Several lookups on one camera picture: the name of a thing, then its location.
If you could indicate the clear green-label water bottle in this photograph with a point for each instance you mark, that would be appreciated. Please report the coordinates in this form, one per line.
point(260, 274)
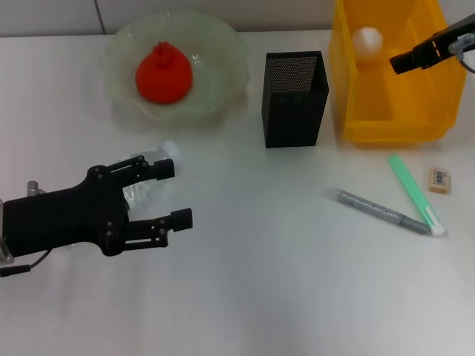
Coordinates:
point(141, 193)

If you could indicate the clear glass fruit plate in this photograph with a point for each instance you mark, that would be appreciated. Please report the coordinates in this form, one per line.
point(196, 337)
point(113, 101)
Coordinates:
point(219, 55)

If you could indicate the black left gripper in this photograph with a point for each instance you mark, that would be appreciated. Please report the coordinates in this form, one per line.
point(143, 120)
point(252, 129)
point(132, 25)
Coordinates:
point(63, 219)

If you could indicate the white paper ball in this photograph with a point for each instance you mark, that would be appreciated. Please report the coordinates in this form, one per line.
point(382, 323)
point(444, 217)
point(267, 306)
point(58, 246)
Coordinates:
point(367, 42)

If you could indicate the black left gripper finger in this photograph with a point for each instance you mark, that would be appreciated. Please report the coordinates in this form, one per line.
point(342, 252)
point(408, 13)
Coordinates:
point(182, 220)

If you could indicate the red-orange toy orange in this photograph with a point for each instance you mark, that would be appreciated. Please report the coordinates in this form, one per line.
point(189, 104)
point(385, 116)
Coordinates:
point(163, 74)

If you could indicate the black mesh pen holder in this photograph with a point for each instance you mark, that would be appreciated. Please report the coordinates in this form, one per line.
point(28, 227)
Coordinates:
point(293, 111)

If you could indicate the green pen with white cap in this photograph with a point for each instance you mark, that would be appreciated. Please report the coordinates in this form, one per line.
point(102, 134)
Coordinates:
point(412, 193)

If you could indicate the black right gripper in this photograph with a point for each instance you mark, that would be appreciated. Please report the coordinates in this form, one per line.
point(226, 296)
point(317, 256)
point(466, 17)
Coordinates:
point(458, 29)

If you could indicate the grey marker pen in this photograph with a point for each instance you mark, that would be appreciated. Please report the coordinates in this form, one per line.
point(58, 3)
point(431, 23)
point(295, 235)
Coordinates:
point(375, 209)

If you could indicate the beige eraser with barcode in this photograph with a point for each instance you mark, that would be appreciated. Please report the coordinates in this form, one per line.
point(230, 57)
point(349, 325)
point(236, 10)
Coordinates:
point(440, 180)

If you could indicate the yellow plastic bin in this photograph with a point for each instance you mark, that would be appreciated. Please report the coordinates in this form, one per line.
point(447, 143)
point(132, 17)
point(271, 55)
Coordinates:
point(389, 111)

